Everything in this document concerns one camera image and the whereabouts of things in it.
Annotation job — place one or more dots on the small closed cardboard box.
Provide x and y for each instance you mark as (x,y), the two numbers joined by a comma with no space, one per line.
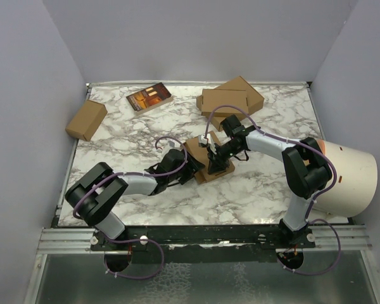
(86,121)

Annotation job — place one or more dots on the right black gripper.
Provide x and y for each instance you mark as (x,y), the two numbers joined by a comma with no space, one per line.
(218,164)

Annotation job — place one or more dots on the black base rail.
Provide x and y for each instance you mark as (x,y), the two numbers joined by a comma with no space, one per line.
(202,243)

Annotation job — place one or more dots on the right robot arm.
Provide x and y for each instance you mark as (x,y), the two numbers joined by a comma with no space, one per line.
(306,168)

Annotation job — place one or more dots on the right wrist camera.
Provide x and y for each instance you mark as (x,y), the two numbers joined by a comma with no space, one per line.
(206,141)

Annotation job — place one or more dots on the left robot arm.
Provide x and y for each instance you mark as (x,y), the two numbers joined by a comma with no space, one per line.
(95,194)

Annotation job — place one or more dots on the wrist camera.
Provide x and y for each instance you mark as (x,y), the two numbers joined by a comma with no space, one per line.
(206,141)
(168,146)

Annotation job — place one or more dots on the white cylinder drum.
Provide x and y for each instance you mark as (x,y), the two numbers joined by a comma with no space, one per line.
(356,180)

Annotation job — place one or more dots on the dark orange book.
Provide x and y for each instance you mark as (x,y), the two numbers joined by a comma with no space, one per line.
(149,98)

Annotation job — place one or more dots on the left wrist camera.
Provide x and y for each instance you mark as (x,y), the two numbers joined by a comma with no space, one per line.
(168,146)

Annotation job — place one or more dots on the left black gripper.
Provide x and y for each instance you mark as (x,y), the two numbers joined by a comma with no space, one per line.
(192,166)

